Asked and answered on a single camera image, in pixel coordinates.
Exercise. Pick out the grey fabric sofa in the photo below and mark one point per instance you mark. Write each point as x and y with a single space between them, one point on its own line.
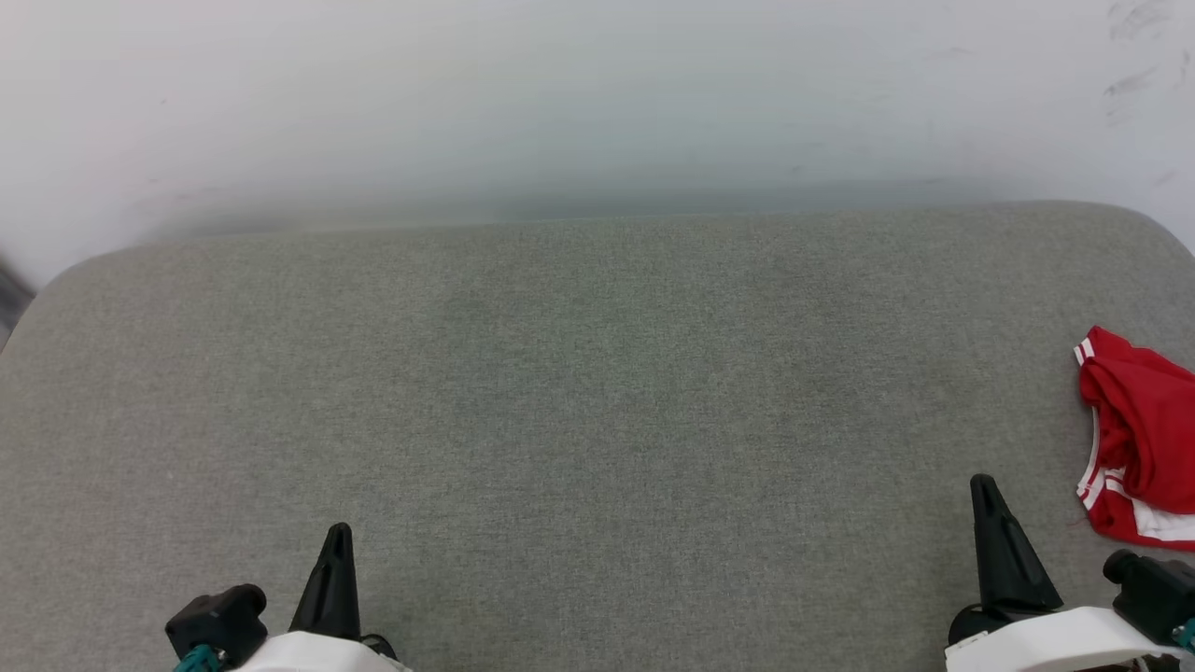
579 420

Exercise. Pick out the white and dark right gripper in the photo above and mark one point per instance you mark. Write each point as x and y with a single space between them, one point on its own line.
1055 646

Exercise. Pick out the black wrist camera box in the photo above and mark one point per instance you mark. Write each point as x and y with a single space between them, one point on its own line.
1156 593
219 621

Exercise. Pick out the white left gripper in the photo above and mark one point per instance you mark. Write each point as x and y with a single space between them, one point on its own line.
313 655

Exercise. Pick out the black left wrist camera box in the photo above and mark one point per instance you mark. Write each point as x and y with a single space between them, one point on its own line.
219 621

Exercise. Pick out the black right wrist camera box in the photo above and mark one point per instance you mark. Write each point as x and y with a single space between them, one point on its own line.
1156 593

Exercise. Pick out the red garment with white stripes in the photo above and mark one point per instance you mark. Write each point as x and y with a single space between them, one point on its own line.
1148 425

